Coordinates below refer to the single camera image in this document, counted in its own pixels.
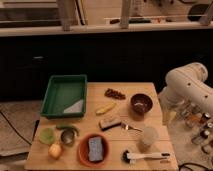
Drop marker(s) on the yellow banana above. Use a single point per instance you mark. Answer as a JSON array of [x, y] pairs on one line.
[[105, 108]]

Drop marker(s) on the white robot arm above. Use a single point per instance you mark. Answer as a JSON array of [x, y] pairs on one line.
[[187, 83]]

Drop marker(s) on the metal cup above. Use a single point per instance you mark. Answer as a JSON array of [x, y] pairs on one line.
[[68, 137]]

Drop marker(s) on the translucent plastic cup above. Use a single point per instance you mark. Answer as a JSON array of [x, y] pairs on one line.
[[148, 137]]

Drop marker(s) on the green plastic cup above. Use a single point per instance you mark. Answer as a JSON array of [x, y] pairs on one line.
[[47, 136]]

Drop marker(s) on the bunch of dark grapes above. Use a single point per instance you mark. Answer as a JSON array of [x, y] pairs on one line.
[[114, 94]]

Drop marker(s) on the dark brown bowl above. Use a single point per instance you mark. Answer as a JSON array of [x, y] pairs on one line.
[[141, 103]]

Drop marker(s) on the wooden block brush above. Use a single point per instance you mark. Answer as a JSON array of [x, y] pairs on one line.
[[109, 122]]

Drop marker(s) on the metal fork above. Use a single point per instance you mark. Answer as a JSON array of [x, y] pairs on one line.
[[128, 127]]

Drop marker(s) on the green plastic tray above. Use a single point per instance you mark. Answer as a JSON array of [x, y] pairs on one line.
[[65, 97]]

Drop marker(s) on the green pepper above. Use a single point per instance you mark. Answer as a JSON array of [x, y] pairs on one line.
[[71, 127]]

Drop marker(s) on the blue-grey sponge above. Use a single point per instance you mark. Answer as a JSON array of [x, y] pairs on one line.
[[95, 149]]

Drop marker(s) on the orange plate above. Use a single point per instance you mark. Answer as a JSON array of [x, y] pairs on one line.
[[83, 151]]

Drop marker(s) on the white dish brush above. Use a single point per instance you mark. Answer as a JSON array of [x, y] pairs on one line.
[[130, 157]]

